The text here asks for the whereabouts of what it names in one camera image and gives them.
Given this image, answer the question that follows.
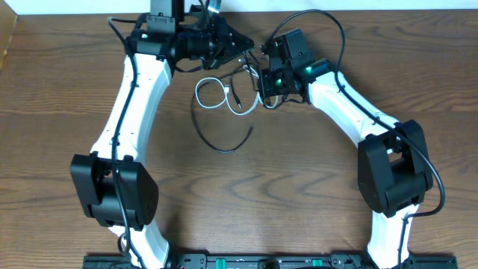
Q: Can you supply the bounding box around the black USB cable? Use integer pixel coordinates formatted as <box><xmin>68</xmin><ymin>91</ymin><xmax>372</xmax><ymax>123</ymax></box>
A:
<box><xmin>190</xmin><ymin>50</ymin><xmax>285</xmax><ymax>154</ymax></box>

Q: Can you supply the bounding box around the wooden panel at left edge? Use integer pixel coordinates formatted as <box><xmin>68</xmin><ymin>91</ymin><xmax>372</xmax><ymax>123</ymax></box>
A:
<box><xmin>0</xmin><ymin>0</ymin><xmax>18</xmax><ymax>69</ymax></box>

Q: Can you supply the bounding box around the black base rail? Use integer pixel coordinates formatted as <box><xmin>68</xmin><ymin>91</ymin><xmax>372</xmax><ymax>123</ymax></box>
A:
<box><xmin>81</xmin><ymin>253</ymin><xmax>459</xmax><ymax>269</ymax></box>

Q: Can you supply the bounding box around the white USB cable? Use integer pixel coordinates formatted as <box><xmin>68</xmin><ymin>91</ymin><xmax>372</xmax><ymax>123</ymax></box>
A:
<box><xmin>194</xmin><ymin>64</ymin><xmax>279</xmax><ymax>117</ymax></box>

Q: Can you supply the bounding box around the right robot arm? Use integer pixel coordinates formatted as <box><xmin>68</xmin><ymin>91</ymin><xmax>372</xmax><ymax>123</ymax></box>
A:
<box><xmin>258</xmin><ymin>29</ymin><xmax>433</xmax><ymax>268</ymax></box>

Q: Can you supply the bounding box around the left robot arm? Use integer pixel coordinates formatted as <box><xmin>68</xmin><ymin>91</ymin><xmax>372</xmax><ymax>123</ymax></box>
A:
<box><xmin>70</xmin><ymin>1</ymin><xmax>254</xmax><ymax>268</ymax></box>

